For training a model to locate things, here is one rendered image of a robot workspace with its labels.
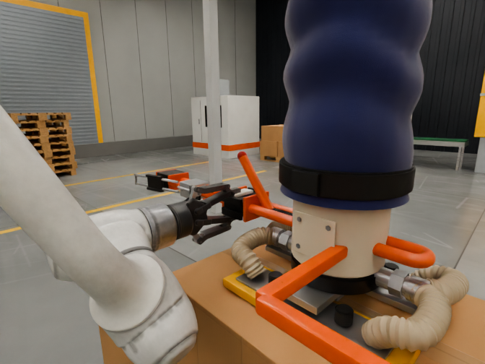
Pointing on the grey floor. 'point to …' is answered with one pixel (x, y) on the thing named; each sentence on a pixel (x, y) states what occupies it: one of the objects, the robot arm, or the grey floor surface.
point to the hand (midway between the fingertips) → (239, 201)
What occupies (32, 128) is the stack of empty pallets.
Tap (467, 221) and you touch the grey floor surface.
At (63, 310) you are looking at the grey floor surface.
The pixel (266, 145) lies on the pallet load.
